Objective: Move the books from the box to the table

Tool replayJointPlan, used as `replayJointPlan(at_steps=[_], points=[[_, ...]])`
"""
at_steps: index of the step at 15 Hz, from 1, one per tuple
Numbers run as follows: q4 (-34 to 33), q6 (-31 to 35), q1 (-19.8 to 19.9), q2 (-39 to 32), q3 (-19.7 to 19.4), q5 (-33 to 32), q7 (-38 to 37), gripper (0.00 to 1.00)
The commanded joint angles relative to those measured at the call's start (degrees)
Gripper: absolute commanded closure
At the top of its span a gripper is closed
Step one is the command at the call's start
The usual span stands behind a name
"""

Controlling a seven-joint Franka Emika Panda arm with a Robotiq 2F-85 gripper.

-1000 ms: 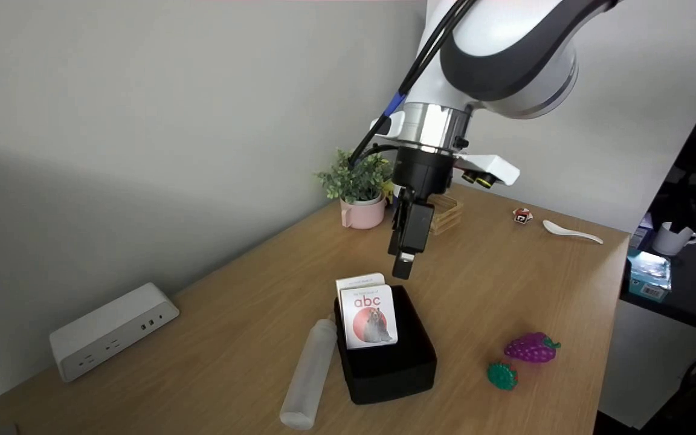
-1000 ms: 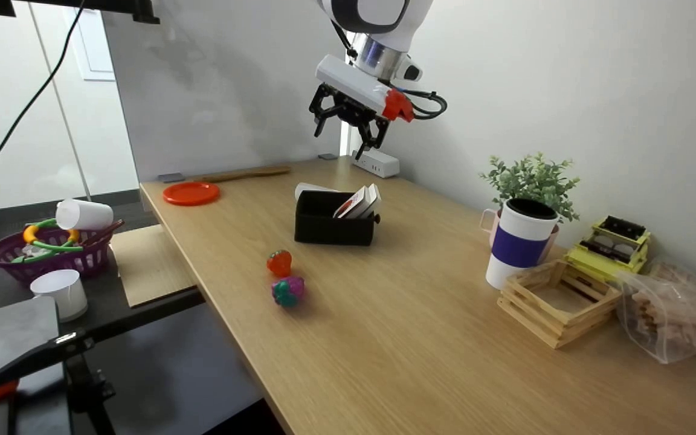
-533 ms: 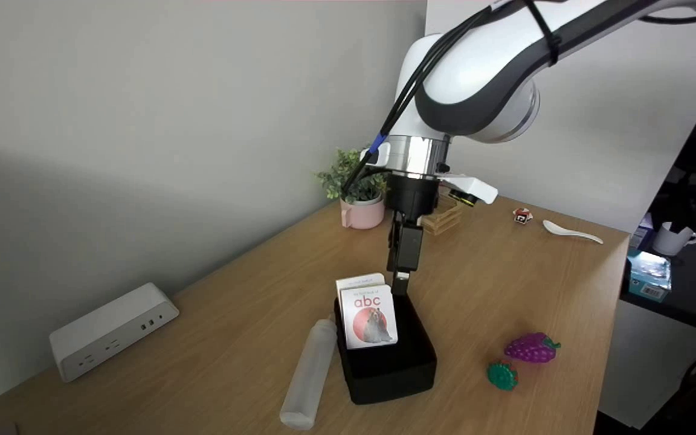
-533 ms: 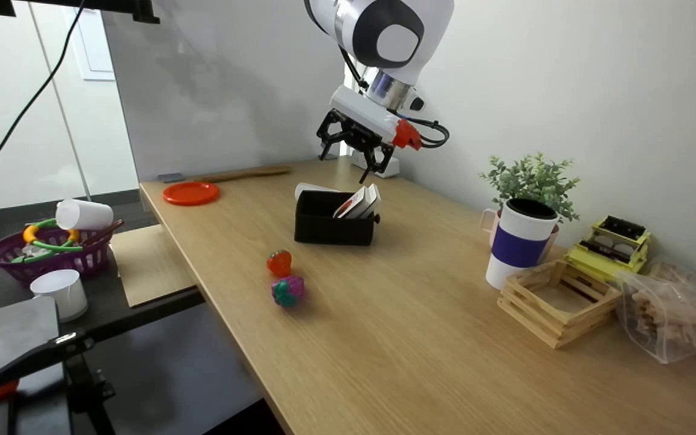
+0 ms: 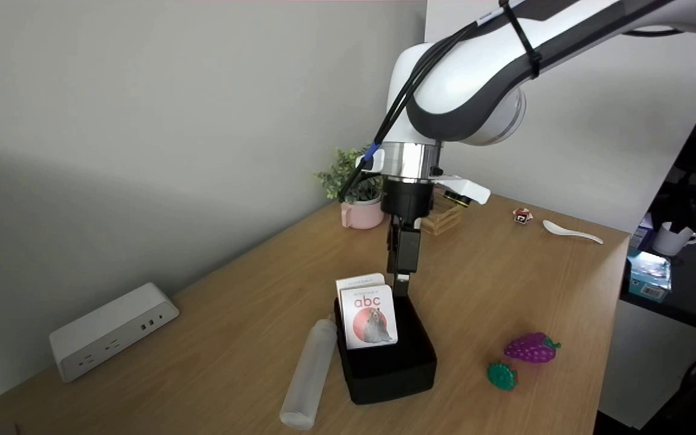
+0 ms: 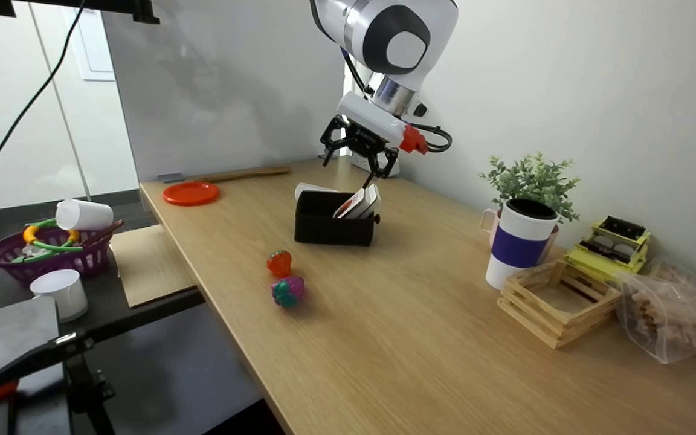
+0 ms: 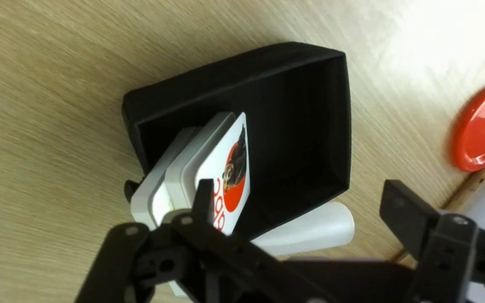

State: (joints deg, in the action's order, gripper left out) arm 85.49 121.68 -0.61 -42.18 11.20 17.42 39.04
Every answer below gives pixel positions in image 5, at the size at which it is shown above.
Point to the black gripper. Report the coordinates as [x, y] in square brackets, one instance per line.
[408, 201]

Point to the white abc elephant book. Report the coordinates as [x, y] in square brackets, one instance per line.
[369, 317]

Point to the black plastic box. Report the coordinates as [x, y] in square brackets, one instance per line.
[388, 371]

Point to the teal blue box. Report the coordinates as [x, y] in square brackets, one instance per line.
[652, 271]

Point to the white power strip box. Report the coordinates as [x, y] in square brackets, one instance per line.
[110, 326]

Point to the wooden slat crate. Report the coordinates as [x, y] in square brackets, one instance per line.
[446, 219]

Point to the potted green plant white mug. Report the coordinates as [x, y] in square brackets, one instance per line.
[360, 215]

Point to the red white crumpled packet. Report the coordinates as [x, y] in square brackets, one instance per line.
[524, 215]

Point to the purple toy grape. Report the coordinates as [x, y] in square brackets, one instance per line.
[531, 348]

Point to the white ceramic spoon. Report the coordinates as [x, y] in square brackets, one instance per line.
[556, 228]

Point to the white partition board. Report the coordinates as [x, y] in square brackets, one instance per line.
[606, 137]

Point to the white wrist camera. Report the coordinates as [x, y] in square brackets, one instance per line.
[466, 189]

